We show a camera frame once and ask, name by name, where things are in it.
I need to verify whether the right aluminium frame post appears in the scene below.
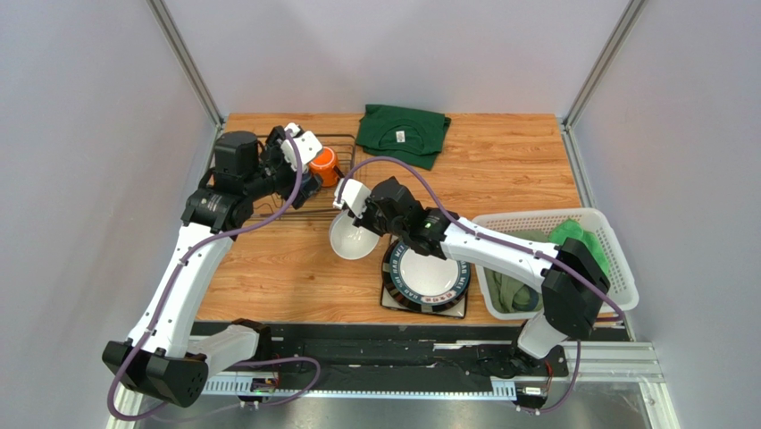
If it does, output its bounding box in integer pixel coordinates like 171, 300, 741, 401
563, 0, 648, 130

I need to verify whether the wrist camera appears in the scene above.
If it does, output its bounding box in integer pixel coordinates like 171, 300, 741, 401
332, 178, 372, 218
280, 122, 323, 172

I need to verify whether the left aluminium frame post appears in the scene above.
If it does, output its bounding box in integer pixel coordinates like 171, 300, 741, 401
146, 0, 225, 130

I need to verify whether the bright green cloth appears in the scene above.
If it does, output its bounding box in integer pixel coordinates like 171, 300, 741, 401
548, 218, 609, 275

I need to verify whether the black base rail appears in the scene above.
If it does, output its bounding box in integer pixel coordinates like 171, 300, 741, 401
160, 321, 587, 397

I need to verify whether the square floral plate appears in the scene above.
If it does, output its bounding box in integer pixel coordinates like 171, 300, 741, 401
380, 232, 470, 321

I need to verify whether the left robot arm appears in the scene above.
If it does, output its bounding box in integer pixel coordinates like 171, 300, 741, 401
102, 123, 323, 408

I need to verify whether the green rimmed round plate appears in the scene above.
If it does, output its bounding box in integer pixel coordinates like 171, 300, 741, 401
384, 238, 472, 303

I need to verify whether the aluminium frame post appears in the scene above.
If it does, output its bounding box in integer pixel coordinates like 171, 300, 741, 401
563, 0, 648, 130
146, 0, 225, 130

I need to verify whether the black wire dish rack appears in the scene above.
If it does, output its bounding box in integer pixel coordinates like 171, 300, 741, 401
198, 134, 358, 224

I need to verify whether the blue mug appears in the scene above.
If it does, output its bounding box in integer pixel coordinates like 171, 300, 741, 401
300, 172, 322, 199

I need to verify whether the brown rimmed round plate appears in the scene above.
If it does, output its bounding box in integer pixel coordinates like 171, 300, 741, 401
380, 232, 472, 313

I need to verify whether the white laundry basket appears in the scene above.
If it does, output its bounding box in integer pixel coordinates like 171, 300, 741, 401
472, 207, 640, 311

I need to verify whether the olive green shirt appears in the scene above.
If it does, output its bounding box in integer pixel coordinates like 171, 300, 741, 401
483, 268, 543, 314

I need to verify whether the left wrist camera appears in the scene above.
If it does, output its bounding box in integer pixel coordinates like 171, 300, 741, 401
280, 122, 323, 172

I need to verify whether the orange mug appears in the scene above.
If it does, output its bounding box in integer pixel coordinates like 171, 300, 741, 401
308, 147, 343, 188

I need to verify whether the white ribbed bowl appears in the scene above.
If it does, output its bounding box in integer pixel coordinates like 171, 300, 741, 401
329, 210, 380, 260

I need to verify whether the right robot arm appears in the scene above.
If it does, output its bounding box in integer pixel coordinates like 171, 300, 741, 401
334, 177, 610, 375

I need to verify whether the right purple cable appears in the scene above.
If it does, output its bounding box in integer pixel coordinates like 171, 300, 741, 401
336, 156, 627, 416

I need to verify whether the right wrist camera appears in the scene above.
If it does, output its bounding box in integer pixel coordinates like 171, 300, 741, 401
332, 178, 372, 218

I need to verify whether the dark green folded shirt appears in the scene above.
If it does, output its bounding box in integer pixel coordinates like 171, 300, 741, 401
355, 104, 451, 171

